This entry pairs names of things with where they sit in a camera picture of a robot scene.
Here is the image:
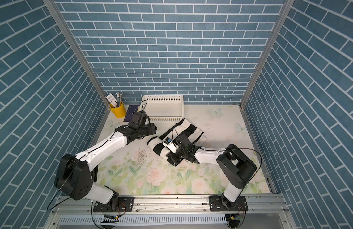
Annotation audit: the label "white paper tag in cup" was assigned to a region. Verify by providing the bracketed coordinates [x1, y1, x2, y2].
[106, 94, 118, 108]

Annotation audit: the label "pens in cup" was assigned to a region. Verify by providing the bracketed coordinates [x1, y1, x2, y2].
[116, 93, 122, 107]

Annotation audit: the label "black white striped pillowcase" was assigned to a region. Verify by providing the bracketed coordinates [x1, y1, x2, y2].
[147, 118, 207, 161]

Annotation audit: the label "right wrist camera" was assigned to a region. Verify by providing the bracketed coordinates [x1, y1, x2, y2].
[163, 137, 179, 153]

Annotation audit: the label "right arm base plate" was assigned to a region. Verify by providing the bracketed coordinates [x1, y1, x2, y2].
[209, 195, 248, 212]

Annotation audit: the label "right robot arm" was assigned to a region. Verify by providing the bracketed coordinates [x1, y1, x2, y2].
[163, 138, 259, 204]

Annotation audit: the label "dark blue notebook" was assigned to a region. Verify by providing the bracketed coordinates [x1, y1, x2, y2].
[124, 105, 139, 122]

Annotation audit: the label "aluminium front rail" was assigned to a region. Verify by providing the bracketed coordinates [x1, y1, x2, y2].
[51, 194, 289, 215]

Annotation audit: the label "white plastic basket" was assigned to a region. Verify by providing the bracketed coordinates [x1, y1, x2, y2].
[141, 95, 184, 123]

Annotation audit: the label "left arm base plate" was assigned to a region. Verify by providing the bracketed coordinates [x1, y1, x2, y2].
[92, 196, 135, 213]

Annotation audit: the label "yellow pen cup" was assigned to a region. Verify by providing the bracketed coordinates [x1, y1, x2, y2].
[110, 102, 126, 118]

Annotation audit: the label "white vent grille strip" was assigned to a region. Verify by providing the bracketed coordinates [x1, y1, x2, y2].
[58, 214, 226, 226]

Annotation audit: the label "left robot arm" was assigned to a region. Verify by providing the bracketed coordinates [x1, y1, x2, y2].
[54, 111, 157, 210]

